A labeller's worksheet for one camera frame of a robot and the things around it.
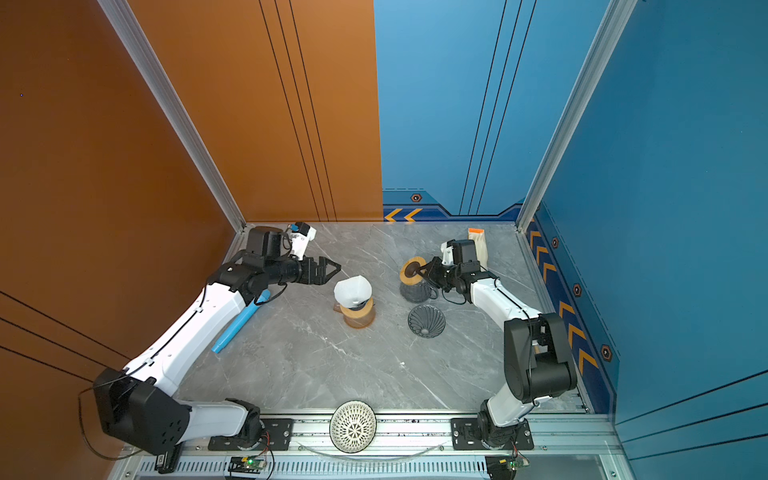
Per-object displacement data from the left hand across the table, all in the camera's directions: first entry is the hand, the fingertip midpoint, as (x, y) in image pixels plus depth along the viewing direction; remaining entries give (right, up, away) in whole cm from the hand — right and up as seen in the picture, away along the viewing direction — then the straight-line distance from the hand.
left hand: (329, 263), depth 78 cm
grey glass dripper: (+27, -18, +11) cm, 34 cm away
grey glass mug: (+25, -10, +18) cm, 32 cm away
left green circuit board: (-18, -48, -7) cm, 52 cm away
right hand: (+24, -3, +12) cm, 27 cm away
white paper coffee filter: (+5, -9, +9) cm, 13 cm away
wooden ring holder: (+24, -5, +11) cm, 27 cm away
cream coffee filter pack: (+46, +8, +24) cm, 53 cm away
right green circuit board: (+43, -48, -7) cm, 65 cm away
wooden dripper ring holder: (+6, -15, +7) cm, 17 cm away
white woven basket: (+7, -41, -4) cm, 41 cm away
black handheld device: (-35, -45, -10) cm, 58 cm away
